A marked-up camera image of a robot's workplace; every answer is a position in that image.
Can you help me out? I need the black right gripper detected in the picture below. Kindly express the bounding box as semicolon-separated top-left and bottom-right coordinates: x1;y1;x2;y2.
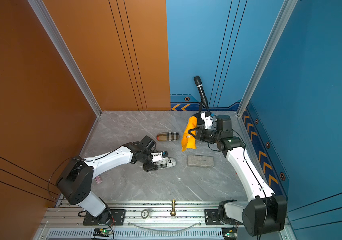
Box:
188;126;222;145

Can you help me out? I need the yellow microfibre cloth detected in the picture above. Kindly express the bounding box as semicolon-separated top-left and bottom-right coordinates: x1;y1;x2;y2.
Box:
181;117;198;152

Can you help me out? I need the plaid eyeglass pouch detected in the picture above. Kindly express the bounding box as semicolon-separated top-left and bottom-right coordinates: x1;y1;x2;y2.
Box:
157;132;180;142

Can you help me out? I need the grey eyeglass case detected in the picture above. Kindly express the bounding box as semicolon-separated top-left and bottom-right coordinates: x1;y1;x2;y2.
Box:
187;155;214;168

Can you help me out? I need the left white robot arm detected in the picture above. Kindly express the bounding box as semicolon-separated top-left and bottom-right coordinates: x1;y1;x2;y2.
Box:
56;136;168;225

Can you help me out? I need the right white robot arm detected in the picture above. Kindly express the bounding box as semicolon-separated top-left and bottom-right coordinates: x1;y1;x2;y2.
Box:
188;126;287;237

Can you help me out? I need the black microphone stand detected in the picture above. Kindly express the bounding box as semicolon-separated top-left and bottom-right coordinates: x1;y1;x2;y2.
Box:
193;102;205;126

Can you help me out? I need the black microphone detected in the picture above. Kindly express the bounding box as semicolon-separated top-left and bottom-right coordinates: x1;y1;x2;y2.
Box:
194;76;209;109

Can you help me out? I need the wooden folding fan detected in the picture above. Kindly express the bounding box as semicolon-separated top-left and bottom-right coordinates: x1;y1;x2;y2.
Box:
95;176;103;185

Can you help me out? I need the brass chess piece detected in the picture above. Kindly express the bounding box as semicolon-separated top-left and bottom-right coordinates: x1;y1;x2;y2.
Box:
170;199;177;217

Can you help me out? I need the left green circuit board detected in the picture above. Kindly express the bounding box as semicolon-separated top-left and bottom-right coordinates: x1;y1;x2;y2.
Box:
93;228;114;238

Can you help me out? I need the green circuit board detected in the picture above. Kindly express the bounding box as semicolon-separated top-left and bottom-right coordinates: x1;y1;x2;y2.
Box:
221;228;238;240
93;228;114;238

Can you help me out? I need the right green circuit board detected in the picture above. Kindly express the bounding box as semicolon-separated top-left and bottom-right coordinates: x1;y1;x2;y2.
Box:
221;228;238;240

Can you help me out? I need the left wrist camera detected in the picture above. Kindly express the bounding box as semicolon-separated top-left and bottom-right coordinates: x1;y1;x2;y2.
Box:
151;151;168;163

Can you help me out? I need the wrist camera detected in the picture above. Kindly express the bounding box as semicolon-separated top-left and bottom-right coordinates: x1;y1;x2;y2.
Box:
151;151;168;163
201;111;232;132

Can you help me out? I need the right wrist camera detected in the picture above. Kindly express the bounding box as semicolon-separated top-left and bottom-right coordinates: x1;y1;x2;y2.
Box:
201;111;232;132

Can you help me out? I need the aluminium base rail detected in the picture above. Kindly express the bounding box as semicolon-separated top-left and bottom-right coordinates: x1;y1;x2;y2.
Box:
33;200;253;240

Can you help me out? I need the aluminium corner post right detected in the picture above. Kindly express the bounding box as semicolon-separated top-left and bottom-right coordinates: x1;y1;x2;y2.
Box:
237;0;298;117

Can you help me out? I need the aluminium corner post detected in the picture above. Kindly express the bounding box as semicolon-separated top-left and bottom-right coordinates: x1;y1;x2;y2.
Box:
237;0;298;117
28;0;102;117

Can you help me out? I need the aluminium corner post left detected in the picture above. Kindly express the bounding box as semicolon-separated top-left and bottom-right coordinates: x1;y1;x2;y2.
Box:
28;0;102;117

